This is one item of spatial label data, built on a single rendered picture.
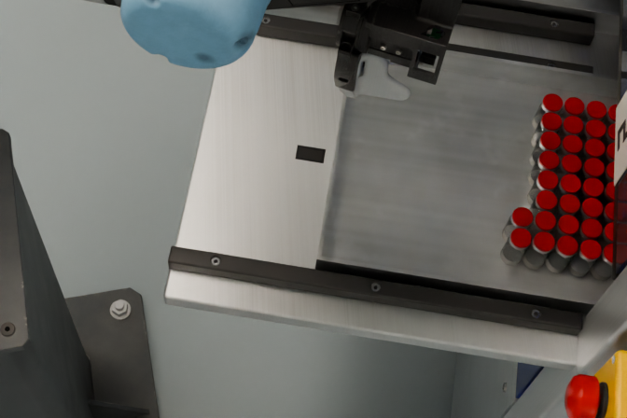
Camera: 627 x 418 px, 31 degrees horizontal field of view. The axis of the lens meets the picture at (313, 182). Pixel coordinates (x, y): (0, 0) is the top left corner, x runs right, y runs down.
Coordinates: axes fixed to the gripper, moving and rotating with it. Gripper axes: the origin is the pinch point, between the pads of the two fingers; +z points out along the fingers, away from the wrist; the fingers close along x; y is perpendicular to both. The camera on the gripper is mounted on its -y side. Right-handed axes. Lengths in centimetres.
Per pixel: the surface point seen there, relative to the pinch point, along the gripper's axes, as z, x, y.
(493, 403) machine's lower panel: 63, -2, 27
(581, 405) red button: 7.9, -18.2, 26.2
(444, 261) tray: 20.8, -3.7, 13.1
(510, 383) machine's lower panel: 52, -2, 27
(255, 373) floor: 109, 6, -8
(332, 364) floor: 109, 12, 4
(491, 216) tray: 20.8, 2.6, 16.3
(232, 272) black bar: 19.3, -12.3, -6.0
